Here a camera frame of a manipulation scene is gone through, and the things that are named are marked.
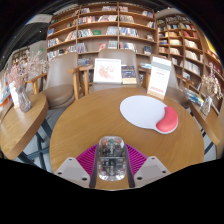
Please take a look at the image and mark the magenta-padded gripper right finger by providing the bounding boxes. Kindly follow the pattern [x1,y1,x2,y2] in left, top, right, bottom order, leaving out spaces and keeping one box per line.
[125,143,172,189]

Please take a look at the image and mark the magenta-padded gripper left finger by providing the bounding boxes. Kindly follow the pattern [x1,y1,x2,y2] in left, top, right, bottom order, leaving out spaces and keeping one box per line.
[54,143,100,189]

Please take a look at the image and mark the transparent computer mouse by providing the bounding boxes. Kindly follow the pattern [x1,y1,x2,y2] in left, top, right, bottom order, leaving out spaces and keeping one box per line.
[95,135,128,182]

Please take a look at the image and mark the white mouse pad red rest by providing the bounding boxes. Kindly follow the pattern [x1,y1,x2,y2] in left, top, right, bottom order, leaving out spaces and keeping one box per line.
[119,94,179,135]

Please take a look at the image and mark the round wooden side table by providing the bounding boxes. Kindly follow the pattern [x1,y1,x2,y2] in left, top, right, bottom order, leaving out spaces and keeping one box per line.
[189,99,224,158]
[0,92,51,171]

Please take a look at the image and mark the beige armchair with wooden arms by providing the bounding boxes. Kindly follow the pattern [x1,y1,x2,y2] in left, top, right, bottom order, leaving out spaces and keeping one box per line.
[149,54,193,108]
[26,52,81,109]
[79,48,149,96]

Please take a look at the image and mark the stack of books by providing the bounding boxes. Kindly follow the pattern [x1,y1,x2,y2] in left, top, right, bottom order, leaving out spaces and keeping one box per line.
[183,87,205,107]

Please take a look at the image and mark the glass vase with pink flowers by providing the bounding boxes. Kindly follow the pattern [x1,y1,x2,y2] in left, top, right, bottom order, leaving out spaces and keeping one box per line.
[7,49,48,114]

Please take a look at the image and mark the dark cover book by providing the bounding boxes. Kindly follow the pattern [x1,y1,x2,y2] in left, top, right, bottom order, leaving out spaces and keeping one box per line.
[120,65,138,85]

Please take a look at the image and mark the white sign on wooden base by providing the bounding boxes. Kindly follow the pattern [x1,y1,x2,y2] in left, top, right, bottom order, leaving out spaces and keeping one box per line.
[146,56,173,100]

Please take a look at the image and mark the glass vase with pale flowers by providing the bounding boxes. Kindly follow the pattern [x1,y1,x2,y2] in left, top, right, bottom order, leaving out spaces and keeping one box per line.
[199,63,224,117]

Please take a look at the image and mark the white framed floral picture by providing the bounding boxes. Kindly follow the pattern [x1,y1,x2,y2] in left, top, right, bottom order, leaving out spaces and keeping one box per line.
[92,57,123,84]

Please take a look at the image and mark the blue cover book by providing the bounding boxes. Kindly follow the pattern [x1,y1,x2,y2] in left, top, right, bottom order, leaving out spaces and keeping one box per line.
[138,61,153,84]

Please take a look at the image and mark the small white table sign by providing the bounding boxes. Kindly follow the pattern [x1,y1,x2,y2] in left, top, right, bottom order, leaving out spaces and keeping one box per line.
[8,81,20,109]

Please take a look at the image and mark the colourful book display stand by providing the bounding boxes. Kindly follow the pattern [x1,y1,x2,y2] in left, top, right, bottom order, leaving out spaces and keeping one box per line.
[0,68,13,114]

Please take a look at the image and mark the small distant bookshelf unit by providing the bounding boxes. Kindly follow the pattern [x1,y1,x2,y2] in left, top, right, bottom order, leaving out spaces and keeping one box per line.
[11,48,29,68]

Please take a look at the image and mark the curved wooden bookshelf unit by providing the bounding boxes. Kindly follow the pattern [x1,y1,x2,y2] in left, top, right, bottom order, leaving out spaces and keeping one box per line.
[154,13,224,111]

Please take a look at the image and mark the wide wooden bookshelf unit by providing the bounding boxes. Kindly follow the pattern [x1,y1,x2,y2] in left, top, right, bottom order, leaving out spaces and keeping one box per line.
[45,1,158,84]

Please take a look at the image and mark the white ceiling panel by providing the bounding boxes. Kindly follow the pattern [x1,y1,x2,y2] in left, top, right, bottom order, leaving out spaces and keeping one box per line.
[25,13,54,26]

